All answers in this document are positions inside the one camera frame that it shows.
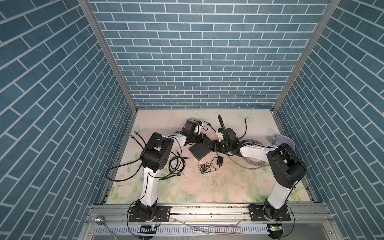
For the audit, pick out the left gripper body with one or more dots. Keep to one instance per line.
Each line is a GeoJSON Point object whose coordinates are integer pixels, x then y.
{"type": "Point", "coordinates": [196, 138]}

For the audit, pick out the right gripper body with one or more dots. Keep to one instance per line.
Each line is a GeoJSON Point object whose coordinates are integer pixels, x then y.
{"type": "Point", "coordinates": [222, 147]}

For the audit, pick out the black network switch box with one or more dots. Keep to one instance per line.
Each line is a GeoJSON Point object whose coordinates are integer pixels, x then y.
{"type": "Point", "coordinates": [199, 151]}

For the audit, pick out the black power adapter with cord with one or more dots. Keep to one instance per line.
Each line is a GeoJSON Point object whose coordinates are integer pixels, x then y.
{"type": "Point", "coordinates": [211, 166]}

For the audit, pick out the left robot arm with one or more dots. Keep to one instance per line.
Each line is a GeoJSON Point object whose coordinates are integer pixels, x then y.
{"type": "Point", "coordinates": [155, 156]}

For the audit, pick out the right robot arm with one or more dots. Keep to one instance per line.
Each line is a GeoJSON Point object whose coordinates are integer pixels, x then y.
{"type": "Point", "coordinates": [287, 167]}

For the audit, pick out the lavender ceramic mug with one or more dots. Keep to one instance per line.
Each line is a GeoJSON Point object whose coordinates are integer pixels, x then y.
{"type": "Point", "coordinates": [284, 142]}

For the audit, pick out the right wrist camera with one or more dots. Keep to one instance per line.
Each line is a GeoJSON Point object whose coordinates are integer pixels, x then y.
{"type": "Point", "coordinates": [220, 136]}

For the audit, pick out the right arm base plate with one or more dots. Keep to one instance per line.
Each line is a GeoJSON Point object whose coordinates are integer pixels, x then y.
{"type": "Point", "coordinates": [270, 212]}

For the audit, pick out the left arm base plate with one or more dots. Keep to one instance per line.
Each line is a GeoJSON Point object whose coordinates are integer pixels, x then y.
{"type": "Point", "coordinates": [149, 214]}

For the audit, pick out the aluminium mounting rail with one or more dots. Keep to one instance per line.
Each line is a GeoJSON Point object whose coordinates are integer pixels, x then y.
{"type": "Point", "coordinates": [301, 221]}

